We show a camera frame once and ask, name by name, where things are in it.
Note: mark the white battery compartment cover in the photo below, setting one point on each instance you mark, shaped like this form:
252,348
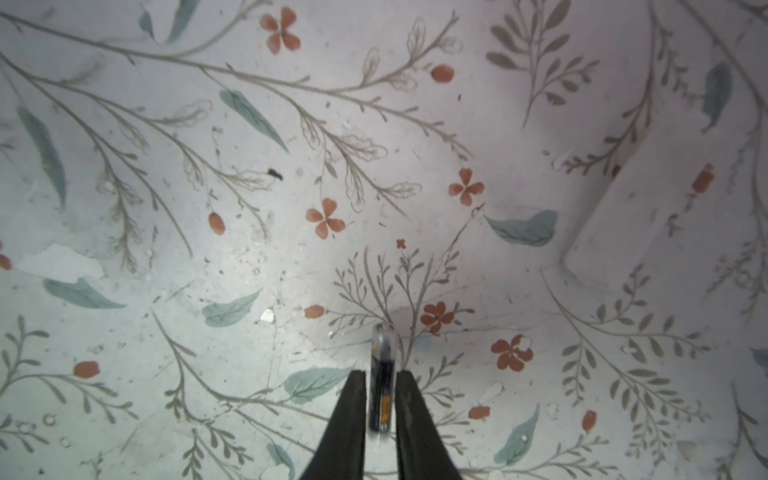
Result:
648,189

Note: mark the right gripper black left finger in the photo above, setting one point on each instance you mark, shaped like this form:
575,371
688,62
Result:
341,452

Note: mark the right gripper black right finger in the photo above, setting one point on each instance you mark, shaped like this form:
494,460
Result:
421,454

